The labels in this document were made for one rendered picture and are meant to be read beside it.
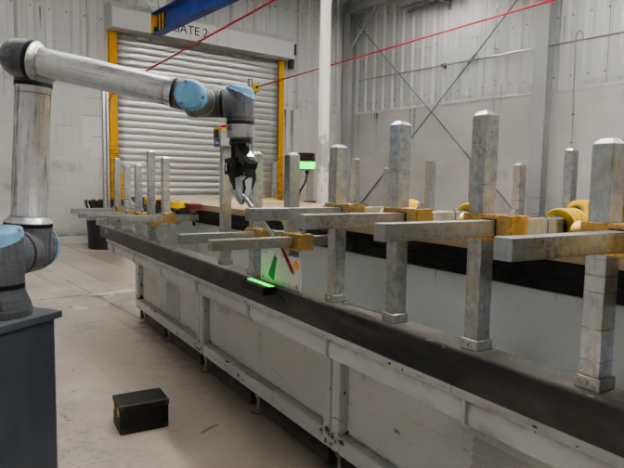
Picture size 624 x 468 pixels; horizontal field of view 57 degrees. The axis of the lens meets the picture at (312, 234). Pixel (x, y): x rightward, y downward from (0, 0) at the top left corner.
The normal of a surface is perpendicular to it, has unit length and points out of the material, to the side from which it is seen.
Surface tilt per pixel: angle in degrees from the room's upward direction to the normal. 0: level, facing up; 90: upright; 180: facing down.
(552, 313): 90
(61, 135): 90
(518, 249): 90
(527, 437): 90
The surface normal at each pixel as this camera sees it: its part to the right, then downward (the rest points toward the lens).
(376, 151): -0.79, 0.04
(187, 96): 0.05, 0.11
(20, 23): 0.62, 0.08
